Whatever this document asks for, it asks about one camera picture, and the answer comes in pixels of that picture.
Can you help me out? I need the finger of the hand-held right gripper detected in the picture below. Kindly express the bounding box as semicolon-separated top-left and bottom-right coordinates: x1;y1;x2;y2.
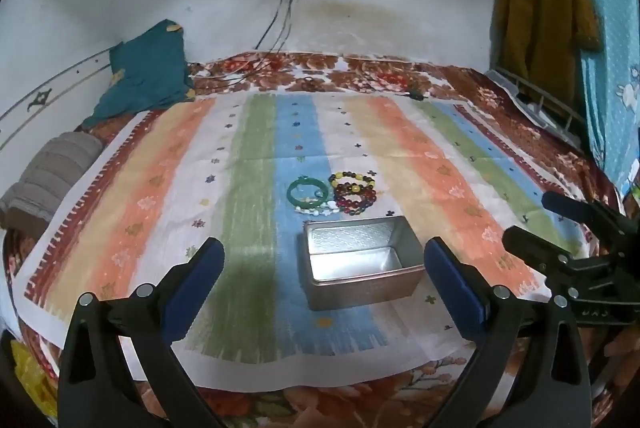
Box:
502;226;576;296
542;191;640;259

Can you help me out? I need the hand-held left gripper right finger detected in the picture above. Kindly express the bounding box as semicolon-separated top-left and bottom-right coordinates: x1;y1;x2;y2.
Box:
422;236;593;428

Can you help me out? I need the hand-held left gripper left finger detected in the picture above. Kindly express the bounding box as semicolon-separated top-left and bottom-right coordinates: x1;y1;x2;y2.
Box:
57;236;226;428

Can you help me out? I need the silver metal tin box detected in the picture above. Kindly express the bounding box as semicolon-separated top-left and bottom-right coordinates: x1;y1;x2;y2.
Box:
298;215;426;311

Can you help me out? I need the green bangle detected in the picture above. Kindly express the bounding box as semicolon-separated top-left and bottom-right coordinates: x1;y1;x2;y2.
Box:
287;176;331;209

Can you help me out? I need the red bead bracelet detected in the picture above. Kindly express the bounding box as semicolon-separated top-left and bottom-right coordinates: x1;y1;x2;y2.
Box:
334;187;377;208

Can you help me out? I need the dark multicolour bead bracelet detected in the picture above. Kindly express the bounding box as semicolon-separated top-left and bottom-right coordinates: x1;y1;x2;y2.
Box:
338;197;374;213

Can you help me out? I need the pale mixed bead bracelet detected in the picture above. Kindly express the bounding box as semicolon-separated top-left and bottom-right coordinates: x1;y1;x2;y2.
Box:
294;202;342;215

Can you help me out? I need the yellow and dark bead bracelet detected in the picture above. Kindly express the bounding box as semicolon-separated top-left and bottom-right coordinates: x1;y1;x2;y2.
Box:
328;171;376;195

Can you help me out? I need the person's right hand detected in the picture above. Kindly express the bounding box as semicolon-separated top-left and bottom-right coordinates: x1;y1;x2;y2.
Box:
595;325;640;386

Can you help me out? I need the striped colourful mat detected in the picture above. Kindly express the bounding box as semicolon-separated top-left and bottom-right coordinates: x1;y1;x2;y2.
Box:
10;90;608;391

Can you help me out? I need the blue printed blanket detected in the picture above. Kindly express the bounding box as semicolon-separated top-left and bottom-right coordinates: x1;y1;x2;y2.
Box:
550;0;640;194

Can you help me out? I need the grey folded cloth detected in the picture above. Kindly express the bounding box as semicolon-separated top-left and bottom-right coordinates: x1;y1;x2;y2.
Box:
0;131;106;229

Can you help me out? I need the yellow plastic bag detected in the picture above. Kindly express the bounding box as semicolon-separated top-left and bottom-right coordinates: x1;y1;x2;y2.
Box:
10;340;58;418

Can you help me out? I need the mustard yellow jacket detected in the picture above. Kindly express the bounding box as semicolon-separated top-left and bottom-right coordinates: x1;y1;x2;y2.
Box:
492;0;603;96

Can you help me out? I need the teal cloth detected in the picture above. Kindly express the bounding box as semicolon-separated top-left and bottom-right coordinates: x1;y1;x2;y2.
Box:
82;19;196;129

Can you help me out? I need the white wire rack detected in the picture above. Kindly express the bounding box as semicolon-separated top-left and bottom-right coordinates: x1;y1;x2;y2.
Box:
492;67;601;149

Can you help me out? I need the black cable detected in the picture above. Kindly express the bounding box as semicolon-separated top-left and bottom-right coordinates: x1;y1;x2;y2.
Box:
254;0;286;54
270;0;297;56

